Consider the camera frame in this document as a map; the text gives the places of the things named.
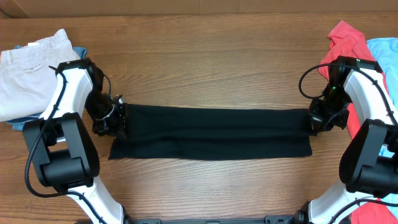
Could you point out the beige folded pants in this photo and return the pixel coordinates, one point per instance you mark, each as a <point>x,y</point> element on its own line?
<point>27,81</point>

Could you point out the black t-shirt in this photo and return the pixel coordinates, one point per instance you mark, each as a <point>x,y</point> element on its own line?
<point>214,134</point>

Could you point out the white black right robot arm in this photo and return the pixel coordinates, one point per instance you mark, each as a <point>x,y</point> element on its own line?
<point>368,167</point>

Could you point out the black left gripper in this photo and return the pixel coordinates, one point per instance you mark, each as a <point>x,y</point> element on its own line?
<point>119,122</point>

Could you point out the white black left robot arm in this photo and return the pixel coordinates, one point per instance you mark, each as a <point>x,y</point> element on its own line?
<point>63,160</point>

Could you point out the light blue shirt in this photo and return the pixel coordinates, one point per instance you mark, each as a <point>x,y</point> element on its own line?
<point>384,50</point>

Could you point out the blue folded jeans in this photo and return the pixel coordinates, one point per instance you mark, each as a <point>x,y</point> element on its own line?
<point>18,123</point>

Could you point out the red shirt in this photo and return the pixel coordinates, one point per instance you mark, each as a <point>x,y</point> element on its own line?
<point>345,40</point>

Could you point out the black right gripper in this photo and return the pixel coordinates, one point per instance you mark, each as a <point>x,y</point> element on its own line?
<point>320,121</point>

